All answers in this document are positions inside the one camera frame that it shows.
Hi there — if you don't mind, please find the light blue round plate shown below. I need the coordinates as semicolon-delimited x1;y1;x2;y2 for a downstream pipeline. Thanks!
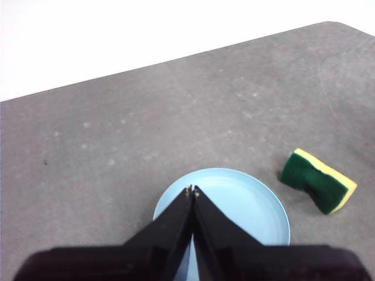
152;167;291;281

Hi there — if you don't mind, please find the yellow sponge with green scourer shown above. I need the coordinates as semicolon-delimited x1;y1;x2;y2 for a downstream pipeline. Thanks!
278;148;358;215

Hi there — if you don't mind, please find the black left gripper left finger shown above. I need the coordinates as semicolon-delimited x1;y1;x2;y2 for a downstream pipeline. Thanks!
123;184;194;281

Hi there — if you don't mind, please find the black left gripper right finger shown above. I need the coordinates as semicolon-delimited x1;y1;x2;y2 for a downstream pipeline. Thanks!
192;184;265;281

